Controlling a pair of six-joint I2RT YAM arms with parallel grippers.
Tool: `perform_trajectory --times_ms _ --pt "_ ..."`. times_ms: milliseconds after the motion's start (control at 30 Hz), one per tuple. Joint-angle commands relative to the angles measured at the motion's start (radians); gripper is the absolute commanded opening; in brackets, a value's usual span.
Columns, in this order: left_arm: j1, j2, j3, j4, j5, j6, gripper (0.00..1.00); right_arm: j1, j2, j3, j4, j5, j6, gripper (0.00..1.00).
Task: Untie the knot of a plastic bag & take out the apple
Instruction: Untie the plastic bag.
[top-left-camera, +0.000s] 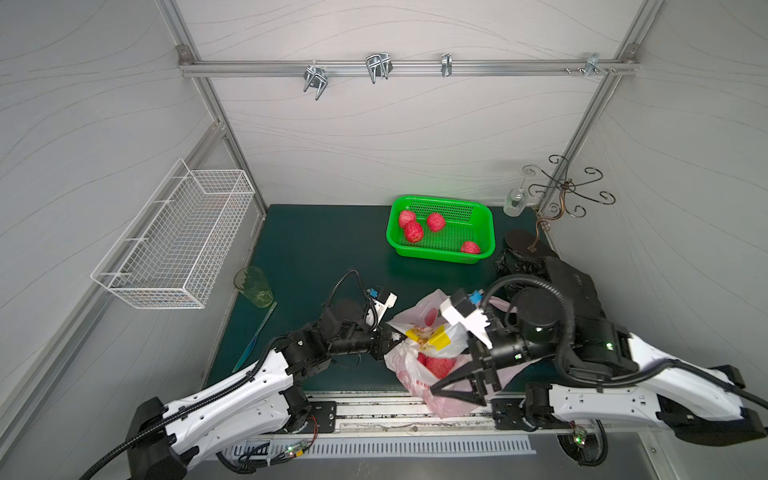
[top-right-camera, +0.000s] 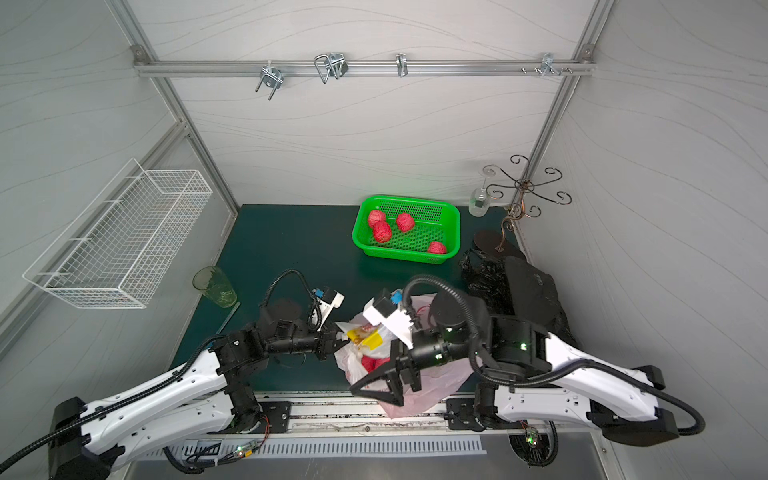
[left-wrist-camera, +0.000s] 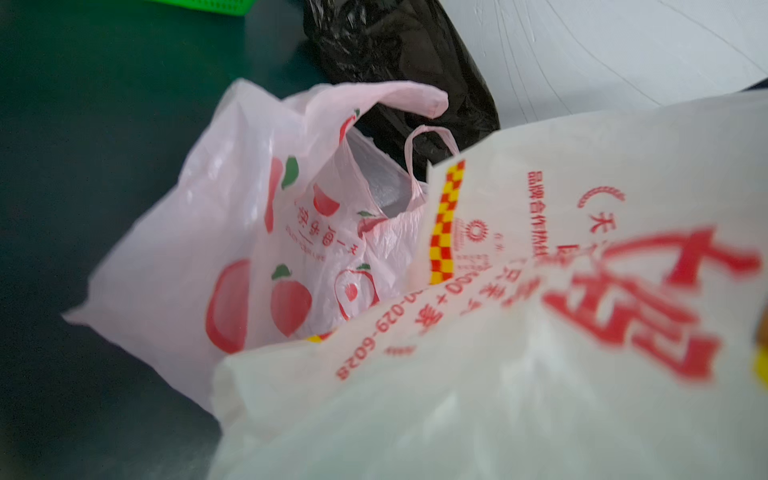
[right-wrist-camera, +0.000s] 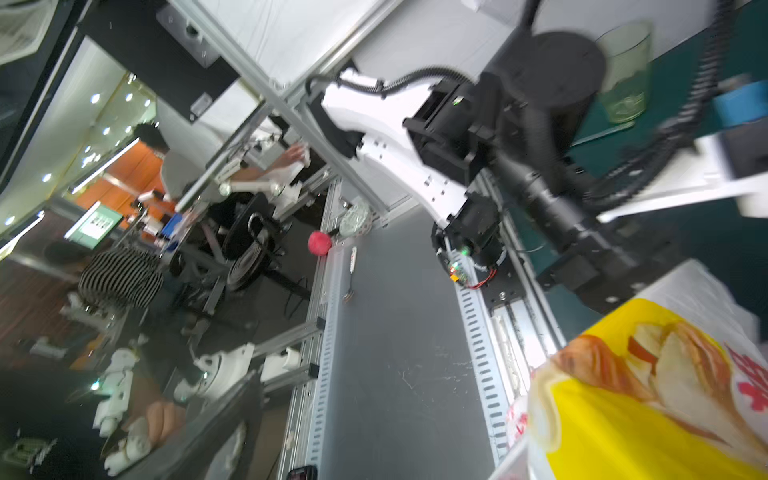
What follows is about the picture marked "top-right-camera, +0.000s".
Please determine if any pink plastic bag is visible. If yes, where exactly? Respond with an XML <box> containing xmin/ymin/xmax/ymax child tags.
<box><xmin>378</xmin><ymin>294</ymin><xmax>473</xmax><ymax>419</ymax></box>

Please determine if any metal hook stand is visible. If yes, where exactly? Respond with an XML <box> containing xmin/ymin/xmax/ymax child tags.
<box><xmin>473</xmin><ymin>164</ymin><xmax>573</xmax><ymax>261</ymax></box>

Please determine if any white plastic bag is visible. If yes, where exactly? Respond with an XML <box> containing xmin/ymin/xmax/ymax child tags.
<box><xmin>334</xmin><ymin>314</ymin><xmax>397</xmax><ymax>384</ymax></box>

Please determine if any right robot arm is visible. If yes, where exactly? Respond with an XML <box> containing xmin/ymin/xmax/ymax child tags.
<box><xmin>350</xmin><ymin>275</ymin><xmax>706</xmax><ymax>468</ymax></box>

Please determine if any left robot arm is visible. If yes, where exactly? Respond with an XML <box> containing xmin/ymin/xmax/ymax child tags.
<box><xmin>1</xmin><ymin>286</ymin><xmax>344</xmax><ymax>479</ymax></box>

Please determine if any metal crossbar rail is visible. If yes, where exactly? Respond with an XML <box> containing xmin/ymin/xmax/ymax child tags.
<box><xmin>134</xmin><ymin>57</ymin><xmax>596</xmax><ymax>78</ymax></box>

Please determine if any green plastic basket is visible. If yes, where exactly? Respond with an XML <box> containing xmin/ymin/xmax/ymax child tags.
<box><xmin>352</xmin><ymin>195</ymin><xmax>461</xmax><ymax>264</ymax></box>

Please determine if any green plastic knife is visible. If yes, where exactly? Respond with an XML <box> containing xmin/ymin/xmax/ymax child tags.
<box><xmin>215</xmin><ymin>301</ymin><xmax>241</xmax><ymax>335</ymax></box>

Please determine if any metal clamp hook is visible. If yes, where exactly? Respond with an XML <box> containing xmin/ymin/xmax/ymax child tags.
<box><xmin>313</xmin><ymin>52</ymin><xmax>349</xmax><ymax>84</ymax></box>
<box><xmin>395</xmin><ymin>53</ymin><xmax>408</xmax><ymax>78</ymax></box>
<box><xmin>255</xmin><ymin>64</ymin><xmax>284</xmax><ymax>101</ymax></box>
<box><xmin>520</xmin><ymin>52</ymin><xmax>563</xmax><ymax>77</ymax></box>

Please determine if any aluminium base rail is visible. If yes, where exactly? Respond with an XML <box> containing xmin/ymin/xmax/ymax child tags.
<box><xmin>161</xmin><ymin>391</ymin><xmax>613</xmax><ymax>436</ymax></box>

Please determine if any clear glass bottle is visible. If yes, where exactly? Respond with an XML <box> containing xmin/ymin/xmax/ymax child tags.
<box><xmin>468</xmin><ymin>178</ymin><xmax>491</xmax><ymax>218</ymax></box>

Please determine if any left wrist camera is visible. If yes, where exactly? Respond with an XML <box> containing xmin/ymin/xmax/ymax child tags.
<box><xmin>313</xmin><ymin>286</ymin><xmax>345</xmax><ymax>329</ymax></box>

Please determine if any white wire basket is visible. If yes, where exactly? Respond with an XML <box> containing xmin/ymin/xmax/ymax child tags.
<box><xmin>22</xmin><ymin>159</ymin><xmax>212</xmax><ymax>310</ymax></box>

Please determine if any white vent strip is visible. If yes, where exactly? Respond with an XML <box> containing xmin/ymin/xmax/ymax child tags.
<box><xmin>134</xmin><ymin>435</ymin><xmax>488</xmax><ymax>462</ymax></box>

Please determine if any black plastic bag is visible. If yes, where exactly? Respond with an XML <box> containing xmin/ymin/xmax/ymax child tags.
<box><xmin>459</xmin><ymin>247</ymin><xmax>580</xmax><ymax>347</ymax></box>

